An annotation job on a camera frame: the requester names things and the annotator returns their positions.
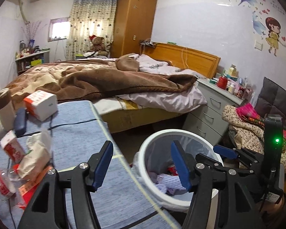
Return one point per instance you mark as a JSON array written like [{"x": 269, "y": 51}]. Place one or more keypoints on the white orange square box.
[{"x": 41, "y": 104}]

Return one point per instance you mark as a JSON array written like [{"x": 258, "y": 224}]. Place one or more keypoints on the clear plastic bottle red label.
[{"x": 9, "y": 193}]

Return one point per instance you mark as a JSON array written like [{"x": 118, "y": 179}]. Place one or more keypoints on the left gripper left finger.
[{"x": 48, "y": 208}]

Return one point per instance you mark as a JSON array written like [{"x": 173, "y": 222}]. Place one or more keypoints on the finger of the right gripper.
[{"x": 225, "y": 152}]

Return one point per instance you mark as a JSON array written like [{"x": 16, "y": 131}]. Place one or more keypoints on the patterned window curtain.
[{"x": 88, "y": 18}]

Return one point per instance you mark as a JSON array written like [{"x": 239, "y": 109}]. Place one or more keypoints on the brown teddy bear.
[{"x": 98, "y": 46}]

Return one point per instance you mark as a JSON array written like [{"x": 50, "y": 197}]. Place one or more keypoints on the brown fleece blanket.
[{"x": 79, "y": 80}]

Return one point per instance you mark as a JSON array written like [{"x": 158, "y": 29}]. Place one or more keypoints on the pink plaid cloth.
[{"x": 271, "y": 123}]

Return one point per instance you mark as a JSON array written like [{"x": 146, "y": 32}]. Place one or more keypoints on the crumpled white paper bag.
[{"x": 37, "y": 158}]

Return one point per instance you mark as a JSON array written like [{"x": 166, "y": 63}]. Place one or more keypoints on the blue grey table cloth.
[{"x": 78, "y": 132}]

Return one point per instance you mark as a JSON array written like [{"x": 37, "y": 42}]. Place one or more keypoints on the red orange flat packet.
[{"x": 28, "y": 189}]

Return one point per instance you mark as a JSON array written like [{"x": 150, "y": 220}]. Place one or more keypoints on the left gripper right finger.
[{"x": 239, "y": 191}]

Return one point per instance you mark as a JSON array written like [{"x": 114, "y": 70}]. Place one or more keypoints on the dark blue glasses case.
[{"x": 20, "y": 122}]

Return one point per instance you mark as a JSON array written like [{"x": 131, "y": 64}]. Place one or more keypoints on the orange wooden wardrobe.
[{"x": 133, "y": 24}]

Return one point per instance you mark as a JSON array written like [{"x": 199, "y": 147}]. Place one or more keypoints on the small red white milk carton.
[{"x": 9, "y": 143}]

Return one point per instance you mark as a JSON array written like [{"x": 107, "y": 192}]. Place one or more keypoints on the red jar on nightstand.
[{"x": 222, "y": 82}]

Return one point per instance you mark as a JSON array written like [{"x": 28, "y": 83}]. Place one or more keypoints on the brown beige cup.
[{"x": 7, "y": 111}]

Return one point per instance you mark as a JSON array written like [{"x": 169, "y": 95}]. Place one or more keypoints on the white round trash bin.
[{"x": 154, "y": 168}]

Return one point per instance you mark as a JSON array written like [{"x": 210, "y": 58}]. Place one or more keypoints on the pink bed quilt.
[{"x": 175, "y": 89}]

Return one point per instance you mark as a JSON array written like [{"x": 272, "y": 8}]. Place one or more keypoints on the cluttered side shelf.
[{"x": 30, "y": 56}]

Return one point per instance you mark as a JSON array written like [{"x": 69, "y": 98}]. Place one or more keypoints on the red drink can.
[{"x": 171, "y": 170}]

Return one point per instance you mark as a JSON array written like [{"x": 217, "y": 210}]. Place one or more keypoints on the grey drawer nightstand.
[{"x": 206, "y": 121}]

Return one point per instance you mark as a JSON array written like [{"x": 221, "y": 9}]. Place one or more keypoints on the floral quilted jacket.
[{"x": 247, "y": 135}]

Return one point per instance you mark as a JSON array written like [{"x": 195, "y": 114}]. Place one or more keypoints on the wooden headboard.
[{"x": 184, "y": 58}]

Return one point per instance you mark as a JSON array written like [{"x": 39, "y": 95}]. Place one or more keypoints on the white purple carton box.
[{"x": 167, "y": 184}]

